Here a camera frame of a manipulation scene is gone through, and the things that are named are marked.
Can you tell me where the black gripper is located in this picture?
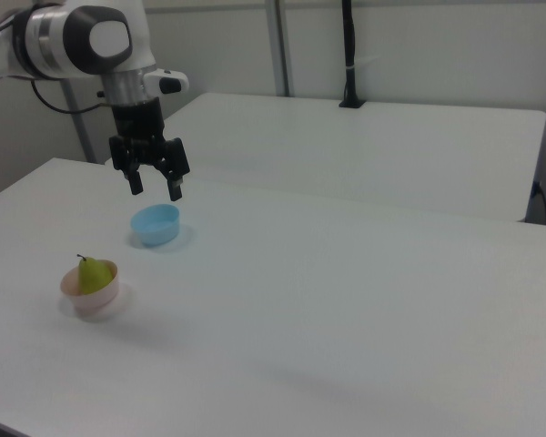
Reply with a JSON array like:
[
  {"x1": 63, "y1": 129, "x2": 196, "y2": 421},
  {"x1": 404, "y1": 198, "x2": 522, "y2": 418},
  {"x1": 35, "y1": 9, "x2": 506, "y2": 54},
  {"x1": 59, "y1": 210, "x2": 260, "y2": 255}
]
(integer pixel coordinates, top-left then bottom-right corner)
[{"x1": 108, "y1": 97, "x2": 193, "y2": 203}]

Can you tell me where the green pear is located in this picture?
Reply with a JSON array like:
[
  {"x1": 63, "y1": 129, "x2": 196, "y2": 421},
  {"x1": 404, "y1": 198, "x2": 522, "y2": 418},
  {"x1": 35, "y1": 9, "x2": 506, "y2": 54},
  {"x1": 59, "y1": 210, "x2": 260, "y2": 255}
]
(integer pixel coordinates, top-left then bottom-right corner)
[{"x1": 76, "y1": 253, "x2": 115, "y2": 296}]

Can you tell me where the blue plastic bowl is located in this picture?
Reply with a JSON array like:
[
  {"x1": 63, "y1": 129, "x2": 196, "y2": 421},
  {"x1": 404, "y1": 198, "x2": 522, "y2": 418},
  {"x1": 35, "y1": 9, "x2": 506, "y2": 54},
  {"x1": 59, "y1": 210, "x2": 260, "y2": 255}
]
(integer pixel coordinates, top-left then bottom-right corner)
[{"x1": 130, "y1": 203, "x2": 182, "y2": 248}]

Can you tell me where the pink plastic bowl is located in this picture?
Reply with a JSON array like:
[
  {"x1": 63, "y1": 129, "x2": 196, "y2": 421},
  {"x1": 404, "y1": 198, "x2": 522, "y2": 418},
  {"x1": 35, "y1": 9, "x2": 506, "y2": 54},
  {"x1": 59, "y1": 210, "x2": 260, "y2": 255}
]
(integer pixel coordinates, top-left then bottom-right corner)
[{"x1": 59, "y1": 259, "x2": 121, "y2": 318}]

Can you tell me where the grey metal partition post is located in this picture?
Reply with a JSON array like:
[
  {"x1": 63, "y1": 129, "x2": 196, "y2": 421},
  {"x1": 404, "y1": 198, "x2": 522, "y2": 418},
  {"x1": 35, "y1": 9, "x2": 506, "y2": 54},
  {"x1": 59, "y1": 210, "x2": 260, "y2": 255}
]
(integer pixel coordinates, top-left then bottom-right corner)
[
  {"x1": 265, "y1": 0, "x2": 298, "y2": 98},
  {"x1": 62, "y1": 80, "x2": 97, "y2": 164}
]

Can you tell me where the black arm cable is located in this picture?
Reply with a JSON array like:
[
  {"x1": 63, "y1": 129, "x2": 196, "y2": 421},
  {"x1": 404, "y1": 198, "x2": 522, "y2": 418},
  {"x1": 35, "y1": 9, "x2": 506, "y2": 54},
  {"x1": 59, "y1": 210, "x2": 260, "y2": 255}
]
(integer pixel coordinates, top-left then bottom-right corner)
[{"x1": 30, "y1": 79, "x2": 116, "y2": 116}]

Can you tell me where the black camera pole with base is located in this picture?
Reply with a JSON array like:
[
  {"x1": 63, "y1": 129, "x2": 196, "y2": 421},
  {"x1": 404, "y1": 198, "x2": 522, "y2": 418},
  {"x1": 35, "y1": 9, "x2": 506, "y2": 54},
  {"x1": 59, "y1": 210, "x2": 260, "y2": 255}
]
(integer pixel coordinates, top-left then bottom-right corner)
[{"x1": 338, "y1": 0, "x2": 368, "y2": 110}]

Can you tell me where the black power cable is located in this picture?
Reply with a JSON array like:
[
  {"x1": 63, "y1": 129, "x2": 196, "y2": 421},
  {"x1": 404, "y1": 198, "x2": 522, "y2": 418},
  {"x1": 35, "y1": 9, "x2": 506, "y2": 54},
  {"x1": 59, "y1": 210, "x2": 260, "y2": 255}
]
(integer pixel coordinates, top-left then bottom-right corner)
[{"x1": 531, "y1": 180, "x2": 546, "y2": 225}]

